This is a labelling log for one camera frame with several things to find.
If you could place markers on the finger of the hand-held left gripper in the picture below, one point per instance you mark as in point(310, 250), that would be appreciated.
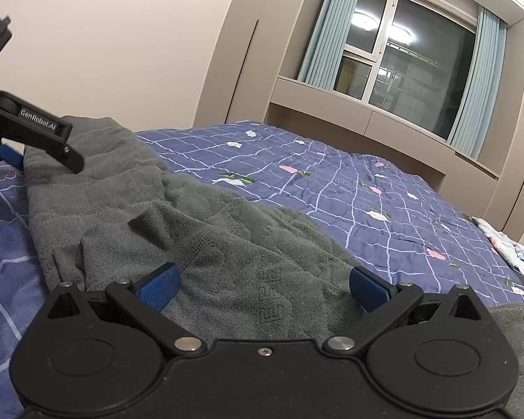
point(30, 128)
point(11, 156)

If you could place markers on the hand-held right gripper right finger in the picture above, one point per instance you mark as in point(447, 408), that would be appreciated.
point(369, 291)

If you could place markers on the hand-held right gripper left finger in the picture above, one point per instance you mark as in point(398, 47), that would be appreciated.
point(159, 289)

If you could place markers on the grey fleece pants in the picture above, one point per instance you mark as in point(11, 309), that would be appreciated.
point(244, 248)

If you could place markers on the blue checked floral quilt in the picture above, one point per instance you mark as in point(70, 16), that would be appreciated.
point(332, 192)

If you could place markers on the light blue folded cloth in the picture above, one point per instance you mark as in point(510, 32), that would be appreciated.
point(506, 244)

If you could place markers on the beige window cabinet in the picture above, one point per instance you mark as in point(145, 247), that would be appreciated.
point(332, 109)

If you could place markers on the beige wardrobe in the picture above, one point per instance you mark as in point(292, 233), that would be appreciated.
point(519, 161)
point(244, 52)

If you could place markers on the window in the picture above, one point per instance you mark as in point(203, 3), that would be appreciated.
point(419, 70)

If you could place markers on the light blue curtain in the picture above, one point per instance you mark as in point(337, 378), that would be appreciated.
point(327, 30)
point(478, 87)

